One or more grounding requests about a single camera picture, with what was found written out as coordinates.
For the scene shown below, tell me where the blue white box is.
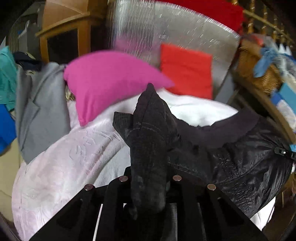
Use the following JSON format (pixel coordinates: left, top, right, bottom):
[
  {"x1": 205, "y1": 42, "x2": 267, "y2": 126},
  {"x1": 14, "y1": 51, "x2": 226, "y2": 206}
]
[{"x1": 270, "y1": 83, "x2": 296, "y2": 113}]

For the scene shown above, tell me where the grey suit jacket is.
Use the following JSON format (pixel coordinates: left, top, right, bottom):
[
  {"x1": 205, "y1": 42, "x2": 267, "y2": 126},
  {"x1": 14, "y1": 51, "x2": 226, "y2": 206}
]
[{"x1": 15, "y1": 62, "x2": 71, "y2": 164}]

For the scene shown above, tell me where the black quilted jacket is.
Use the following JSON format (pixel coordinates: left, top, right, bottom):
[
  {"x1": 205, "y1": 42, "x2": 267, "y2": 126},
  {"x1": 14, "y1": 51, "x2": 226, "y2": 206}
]
[{"x1": 112, "y1": 82, "x2": 295, "y2": 241}]

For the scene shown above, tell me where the red orange pillow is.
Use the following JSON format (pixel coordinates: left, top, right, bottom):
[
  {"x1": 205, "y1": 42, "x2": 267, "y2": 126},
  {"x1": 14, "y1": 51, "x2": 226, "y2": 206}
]
[{"x1": 160, "y1": 44, "x2": 213, "y2": 99}]

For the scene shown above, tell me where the teal green shirt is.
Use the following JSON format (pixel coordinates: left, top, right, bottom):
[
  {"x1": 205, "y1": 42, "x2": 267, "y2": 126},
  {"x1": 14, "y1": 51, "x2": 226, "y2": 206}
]
[{"x1": 0, "y1": 46, "x2": 17, "y2": 111}]

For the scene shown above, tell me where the red cloth on headboard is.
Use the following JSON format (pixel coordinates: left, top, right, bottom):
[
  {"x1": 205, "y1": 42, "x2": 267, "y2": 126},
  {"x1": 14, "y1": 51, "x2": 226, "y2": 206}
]
[{"x1": 162, "y1": 0, "x2": 244, "y2": 33}]

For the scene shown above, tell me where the light blue cloth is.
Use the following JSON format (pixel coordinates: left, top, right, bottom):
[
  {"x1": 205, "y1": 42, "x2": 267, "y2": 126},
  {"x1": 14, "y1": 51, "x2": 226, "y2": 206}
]
[{"x1": 253, "y1": 47, "x2": 281, "y2": 78}]

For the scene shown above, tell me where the wicker basket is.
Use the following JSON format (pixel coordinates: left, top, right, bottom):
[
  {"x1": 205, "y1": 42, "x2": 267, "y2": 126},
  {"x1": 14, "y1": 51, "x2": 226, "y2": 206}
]
[{"x1": 237, "y1": 39, "x2": 282, "y2": 95}]

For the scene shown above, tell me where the magenta pillow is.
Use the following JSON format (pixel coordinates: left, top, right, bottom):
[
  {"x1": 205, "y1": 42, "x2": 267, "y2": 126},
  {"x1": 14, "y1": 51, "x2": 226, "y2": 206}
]
[{"x1": 64, "y1": 50, "x2": 174, "y2": 126}]

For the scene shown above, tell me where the wooden headboard rail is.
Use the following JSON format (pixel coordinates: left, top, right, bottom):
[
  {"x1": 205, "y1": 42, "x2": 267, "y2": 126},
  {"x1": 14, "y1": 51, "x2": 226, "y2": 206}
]
[{"x1": 229, "y1": 1, "x2": 295, "y2": 49}]

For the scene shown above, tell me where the blue jacket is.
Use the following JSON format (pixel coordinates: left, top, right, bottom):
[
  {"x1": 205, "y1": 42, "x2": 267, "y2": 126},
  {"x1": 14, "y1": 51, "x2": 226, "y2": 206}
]
[{"x1": 0, "y1": 104, "x2": 16, "y2": 154}]

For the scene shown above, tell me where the silver foil insulation sheet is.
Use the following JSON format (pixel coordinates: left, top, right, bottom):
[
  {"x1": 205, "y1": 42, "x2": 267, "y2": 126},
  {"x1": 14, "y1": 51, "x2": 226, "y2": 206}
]
[{"x1": 106, "y1": 1, "x2": 240, "y2": 97}]

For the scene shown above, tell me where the brown wooden cabinet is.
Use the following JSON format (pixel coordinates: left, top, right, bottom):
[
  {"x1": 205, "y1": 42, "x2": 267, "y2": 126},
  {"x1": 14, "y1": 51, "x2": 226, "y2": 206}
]
[{"x1": 36, "y1": 1, "x2": 108, "y2": 63}]

